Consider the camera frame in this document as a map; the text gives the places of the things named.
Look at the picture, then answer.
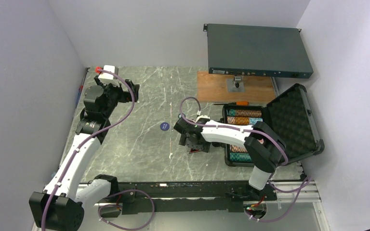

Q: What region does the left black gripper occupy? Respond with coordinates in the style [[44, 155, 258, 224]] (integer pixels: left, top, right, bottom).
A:
[[94, 76, 139, 118]]

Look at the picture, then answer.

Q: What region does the top poker chip row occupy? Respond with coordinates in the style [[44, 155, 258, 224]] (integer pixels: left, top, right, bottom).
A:
[[227, 109, 262, 118]]

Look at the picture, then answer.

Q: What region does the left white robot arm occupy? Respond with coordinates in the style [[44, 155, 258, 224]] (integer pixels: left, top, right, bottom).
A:
[[29, 76, 140, 231]]

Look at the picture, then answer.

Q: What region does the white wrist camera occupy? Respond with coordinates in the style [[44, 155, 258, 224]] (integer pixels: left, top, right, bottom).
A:
[[195, 110, 211, 123], [95, 65, 119, 85]]

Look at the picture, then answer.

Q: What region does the wooden base board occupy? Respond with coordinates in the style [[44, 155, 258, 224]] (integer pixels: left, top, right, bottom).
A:
[[197, 71, 277, 104]]

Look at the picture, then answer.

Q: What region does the bottom poker chip row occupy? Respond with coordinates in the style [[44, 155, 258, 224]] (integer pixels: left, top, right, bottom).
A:
[[229, 152, 252, 163]]

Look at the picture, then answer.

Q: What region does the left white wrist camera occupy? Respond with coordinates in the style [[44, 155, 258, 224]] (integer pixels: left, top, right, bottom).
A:
[[95, 65, 119, 85]]

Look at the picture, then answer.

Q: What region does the blue small blind button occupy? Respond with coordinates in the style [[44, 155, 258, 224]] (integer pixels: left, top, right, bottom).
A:
[[160, 122, 170, 131]]

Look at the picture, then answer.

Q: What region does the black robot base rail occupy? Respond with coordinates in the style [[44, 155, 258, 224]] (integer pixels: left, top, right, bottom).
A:
[[86, 180, 278, 215]]

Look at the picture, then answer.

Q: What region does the black poker set case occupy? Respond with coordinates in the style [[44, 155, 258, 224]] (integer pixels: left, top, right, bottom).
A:
[[221, 84, 325, 164]]

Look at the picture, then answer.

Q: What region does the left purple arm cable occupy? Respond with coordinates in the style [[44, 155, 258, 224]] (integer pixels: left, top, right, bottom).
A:
[[40, 68, 155, 231]]

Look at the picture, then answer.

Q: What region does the poker chip row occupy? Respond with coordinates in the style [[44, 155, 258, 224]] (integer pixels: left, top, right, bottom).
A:
[[229, 145, 248, 153], [229, 152, 252, 163], [227, 109, 262, 118], [227, 116, 263, 126]]

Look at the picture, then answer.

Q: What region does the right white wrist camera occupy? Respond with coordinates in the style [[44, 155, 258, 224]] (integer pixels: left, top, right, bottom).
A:
[[195, 110, 211, 123]]

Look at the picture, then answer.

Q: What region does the red triangular dealer button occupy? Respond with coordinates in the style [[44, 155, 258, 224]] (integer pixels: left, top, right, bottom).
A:
[[188, 148, 200, 154]]

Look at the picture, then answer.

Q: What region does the dark grey rack server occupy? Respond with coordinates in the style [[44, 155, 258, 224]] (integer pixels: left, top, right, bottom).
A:
[[203, 24, 314, 79]]

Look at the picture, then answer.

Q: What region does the orange handled screwdriver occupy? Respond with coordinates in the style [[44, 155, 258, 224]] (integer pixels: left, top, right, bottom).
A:
[[214, 101, 249, 106]]

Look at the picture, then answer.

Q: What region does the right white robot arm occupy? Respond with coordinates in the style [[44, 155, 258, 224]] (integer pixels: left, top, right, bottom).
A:
[[173, 116, 288, 200]]

